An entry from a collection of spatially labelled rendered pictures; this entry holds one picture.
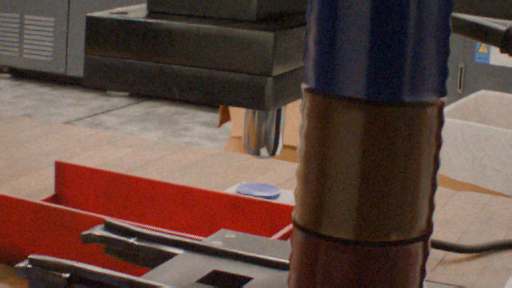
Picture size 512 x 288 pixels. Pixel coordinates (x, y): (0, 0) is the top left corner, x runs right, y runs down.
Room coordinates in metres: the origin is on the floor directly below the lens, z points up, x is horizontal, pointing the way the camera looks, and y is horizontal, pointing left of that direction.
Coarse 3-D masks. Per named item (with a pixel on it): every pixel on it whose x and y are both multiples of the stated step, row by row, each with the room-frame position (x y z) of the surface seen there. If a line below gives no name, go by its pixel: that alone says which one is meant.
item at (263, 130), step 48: (192, 0) 0.51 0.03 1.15; (240, 0) 0.50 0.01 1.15; (288, 0) 0.53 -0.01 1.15; (480, 0) 0.47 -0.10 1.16; (96, 48) 0.50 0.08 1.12; (144, 48) 0.49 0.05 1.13; (192, 48) 0.48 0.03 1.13; (240, 48) 0.47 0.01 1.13; (288, 48) 0.48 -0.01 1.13; (192, 96) 0.48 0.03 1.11; (240, 96) 0.47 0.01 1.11; (288, 96) 0.49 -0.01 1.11
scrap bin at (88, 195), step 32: (0, 192) 0.79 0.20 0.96; (64, 192) 0.90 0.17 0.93; (96, 192) 0.89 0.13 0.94; (128, 192) 0.87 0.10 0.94; (160, 192) 0.86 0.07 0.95; (192, 192) 0.85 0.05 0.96; (224, 192) 0.84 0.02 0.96; (0, 224) 0.79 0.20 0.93; (32, 224) 0.78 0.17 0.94; (64, 224) 0.76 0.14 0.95; (96, 224) 0.75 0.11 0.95; (160, 224) 0.86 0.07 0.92; (192, 224) 0.85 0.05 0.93; (224, 224) 0.84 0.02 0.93; (256, 224) 0.83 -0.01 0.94; (288, 224) 0.81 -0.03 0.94; (0, 256) 0.79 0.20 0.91; (64, 256) 0.76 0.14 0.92; (96, 256) 0.75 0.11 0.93
